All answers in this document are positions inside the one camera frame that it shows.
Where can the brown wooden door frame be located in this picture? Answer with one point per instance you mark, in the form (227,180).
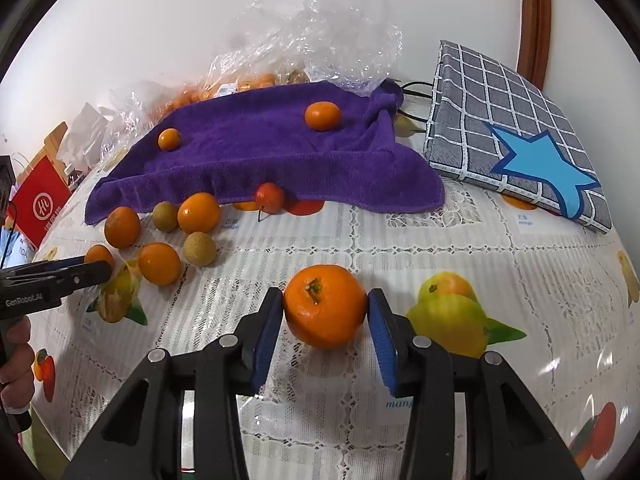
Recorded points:
(535,20)

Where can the small orange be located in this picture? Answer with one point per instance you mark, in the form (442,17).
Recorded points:
(169,139)

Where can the clear plastic bag of oranges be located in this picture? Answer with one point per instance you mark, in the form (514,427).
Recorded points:
(345,25)

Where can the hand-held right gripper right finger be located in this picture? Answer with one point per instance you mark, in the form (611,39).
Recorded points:
(382,345)

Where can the wooden chair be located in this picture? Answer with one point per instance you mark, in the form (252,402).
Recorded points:
(55,135)

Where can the tan longan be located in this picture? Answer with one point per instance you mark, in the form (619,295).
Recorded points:
(165,216)
(199,249)

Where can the purple towel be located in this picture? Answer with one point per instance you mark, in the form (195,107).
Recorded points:
(250,145)

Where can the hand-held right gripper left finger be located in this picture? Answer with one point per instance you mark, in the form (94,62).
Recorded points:
(265,345)

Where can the white plastic bag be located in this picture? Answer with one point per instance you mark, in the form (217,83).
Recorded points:
(85,130)

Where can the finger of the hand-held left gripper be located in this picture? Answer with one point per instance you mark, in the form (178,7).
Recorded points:
(50,264)
(75,279)

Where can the person's left hand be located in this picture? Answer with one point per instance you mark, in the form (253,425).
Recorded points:
(16,365)

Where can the small red fruit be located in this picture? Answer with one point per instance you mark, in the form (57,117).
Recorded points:
(270,198)

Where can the grey checkered cushion blue star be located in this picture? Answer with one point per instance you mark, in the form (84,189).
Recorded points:
(475,110)

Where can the fruit print tablecloth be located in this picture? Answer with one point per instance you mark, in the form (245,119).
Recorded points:
(450,240)

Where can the red paper bag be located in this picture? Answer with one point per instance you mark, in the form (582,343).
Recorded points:
(42,200)

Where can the large orange with stem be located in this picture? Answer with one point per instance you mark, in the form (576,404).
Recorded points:
(325,312)

